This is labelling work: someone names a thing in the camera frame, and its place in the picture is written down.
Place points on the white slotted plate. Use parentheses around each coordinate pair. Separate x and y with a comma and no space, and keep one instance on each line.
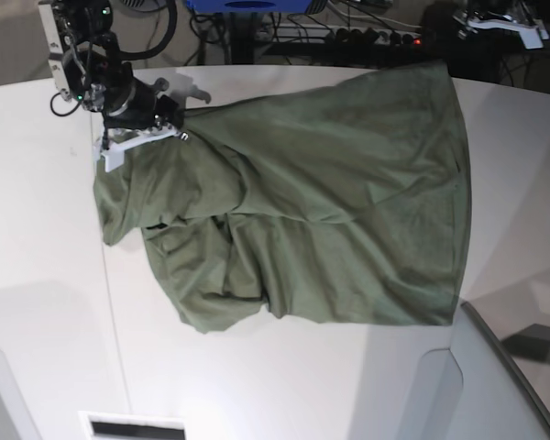
(106,425)

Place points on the green t-shirt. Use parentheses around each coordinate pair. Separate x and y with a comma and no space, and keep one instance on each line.
(348,203)

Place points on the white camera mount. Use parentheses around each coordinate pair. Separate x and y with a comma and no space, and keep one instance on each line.
(113,144)
(530,29)

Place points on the black power strip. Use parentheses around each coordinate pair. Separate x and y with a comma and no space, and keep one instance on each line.
(370,36)

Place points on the blue box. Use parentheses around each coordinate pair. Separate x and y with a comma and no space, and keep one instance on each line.
(248,6)

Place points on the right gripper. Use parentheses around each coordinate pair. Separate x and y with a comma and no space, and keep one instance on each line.
(134,105)

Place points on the black table leg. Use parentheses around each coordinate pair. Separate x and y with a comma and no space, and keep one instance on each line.
(242,30)

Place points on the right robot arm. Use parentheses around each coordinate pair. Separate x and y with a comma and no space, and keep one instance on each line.
(90,69)

